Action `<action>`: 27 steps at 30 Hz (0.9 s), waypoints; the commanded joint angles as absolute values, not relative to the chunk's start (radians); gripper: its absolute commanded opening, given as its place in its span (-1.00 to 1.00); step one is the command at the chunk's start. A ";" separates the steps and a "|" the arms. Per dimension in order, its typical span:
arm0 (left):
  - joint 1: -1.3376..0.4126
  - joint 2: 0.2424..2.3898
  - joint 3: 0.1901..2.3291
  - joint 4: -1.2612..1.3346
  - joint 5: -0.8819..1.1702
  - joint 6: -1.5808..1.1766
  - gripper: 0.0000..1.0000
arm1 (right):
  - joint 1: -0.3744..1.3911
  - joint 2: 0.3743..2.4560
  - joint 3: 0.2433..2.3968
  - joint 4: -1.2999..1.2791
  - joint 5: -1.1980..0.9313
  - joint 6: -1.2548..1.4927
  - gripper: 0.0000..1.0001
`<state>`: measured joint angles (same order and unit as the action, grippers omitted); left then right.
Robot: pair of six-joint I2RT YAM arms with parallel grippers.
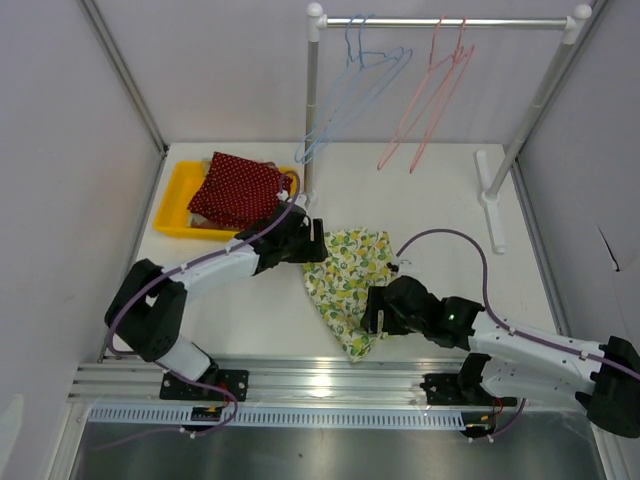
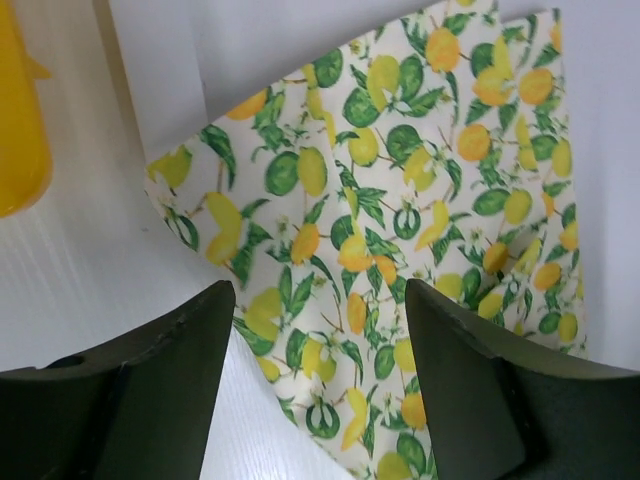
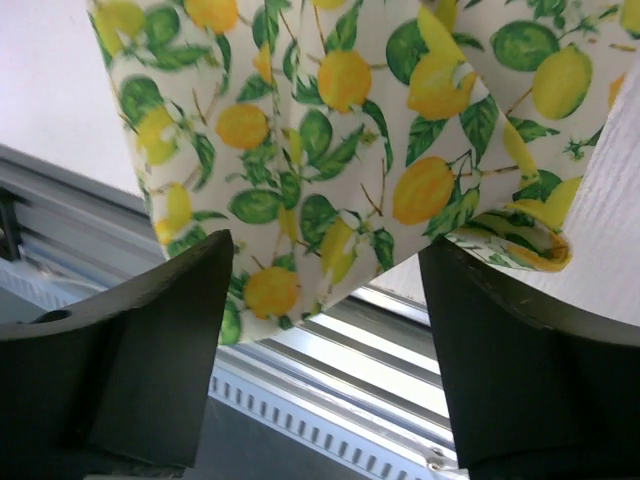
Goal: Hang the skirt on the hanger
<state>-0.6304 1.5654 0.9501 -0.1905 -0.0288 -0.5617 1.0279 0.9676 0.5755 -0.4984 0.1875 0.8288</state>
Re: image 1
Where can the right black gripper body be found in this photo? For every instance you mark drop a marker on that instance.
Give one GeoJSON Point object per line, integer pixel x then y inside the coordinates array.
{"type": "Point", "coordinates": [393, 323]}

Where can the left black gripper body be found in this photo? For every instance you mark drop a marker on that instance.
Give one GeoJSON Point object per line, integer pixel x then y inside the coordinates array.
{"type": "Point", "coordinates": [296, 248]}

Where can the lemon print skirt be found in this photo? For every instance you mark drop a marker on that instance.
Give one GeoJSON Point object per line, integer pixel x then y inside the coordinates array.
{"type": "Point", "coordinates": [357, 259]}

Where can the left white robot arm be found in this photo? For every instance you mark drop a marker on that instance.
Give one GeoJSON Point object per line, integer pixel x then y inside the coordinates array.
{"type": "Point", "coordinates": [250, 290]}

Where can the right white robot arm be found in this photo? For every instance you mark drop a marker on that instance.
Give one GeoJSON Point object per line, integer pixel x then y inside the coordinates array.
{"type": "Point", "coordinates": [507, 359]}

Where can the red polka dot cloth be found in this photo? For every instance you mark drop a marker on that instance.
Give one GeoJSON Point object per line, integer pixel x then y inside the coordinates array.
{"type": "Point", "coordinates": [236, 193]}

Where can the yellow plastic tray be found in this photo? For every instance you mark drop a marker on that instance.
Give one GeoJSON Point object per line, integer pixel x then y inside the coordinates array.
{"type": "Point", "coordinates": [172, 216]}

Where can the silver clothes rack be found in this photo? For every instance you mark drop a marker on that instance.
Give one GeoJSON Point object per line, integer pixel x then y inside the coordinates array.
{"type": "Point", "coordinates": [368, 73]}

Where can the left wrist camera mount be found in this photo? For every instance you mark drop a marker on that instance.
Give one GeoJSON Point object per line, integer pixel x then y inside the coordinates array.
{"type": "Point", "coordinates": [297, 200]}

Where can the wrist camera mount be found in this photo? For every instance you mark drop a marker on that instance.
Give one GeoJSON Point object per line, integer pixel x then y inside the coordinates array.
{"type": "Point", "coordinates": [400, 266]}
{"type": "Point", "coordinates": [297, 200]}

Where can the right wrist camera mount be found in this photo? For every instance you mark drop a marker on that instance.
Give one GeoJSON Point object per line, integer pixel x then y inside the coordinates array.
{"type": "Point", "coordinates": [400, 266]}

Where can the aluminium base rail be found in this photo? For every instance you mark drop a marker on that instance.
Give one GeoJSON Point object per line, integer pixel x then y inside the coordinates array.
{"type": "Point", "coordinates": [317, 393]}

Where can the pink wire hanger left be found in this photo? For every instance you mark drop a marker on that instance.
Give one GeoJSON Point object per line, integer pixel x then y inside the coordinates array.
{"type": "Point", "coordinates": [412, 115]}

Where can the pink wire hanger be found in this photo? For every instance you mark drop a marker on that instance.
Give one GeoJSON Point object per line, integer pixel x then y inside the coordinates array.
{"type": "Point", "coordinates": [412, 115]}
{"type": "Point", "coordinates": [455, 62]}

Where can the pink wire hanger right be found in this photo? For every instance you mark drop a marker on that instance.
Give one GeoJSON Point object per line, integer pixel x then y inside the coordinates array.
{"type": "Point", "coordinates": [455, 62]}

